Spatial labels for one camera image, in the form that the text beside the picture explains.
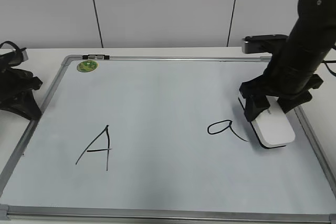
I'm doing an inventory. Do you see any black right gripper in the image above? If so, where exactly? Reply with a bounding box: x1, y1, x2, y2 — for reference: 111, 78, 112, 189
240, 74, 322, 122

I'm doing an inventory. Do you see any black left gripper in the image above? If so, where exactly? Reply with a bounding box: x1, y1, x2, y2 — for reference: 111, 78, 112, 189
1, 68, 43, 120

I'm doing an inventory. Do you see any white whiteboard eraser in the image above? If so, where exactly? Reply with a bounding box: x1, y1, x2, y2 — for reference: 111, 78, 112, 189
239, 96, 296, 150

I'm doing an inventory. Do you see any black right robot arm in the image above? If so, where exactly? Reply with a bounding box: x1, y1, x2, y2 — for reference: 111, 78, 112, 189
239, 0, 335, 122

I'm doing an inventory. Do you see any round green magnet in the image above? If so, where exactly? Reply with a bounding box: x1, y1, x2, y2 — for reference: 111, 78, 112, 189
76, 60, 98, 73

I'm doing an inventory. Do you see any black grey marker clip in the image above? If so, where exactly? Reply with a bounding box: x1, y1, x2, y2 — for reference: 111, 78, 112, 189
82, 54, 110, 60

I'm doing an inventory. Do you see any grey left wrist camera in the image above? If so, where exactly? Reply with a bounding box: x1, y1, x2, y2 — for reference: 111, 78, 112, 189
1, 41, 28, 66

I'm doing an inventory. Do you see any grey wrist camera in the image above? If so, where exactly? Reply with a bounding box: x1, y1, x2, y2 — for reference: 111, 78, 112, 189
1, 41, 28, 66
242, 34, 288, 54

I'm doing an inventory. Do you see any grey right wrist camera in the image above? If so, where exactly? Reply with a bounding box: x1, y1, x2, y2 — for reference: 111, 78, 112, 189
242, 34, 288, 54

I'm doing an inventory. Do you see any black cable right side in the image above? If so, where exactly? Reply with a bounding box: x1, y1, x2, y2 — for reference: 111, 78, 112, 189
322, 45, 336, 77

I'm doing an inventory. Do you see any white board with grey frame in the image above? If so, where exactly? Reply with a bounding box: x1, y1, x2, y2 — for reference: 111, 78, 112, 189
1, 55, 335, 223

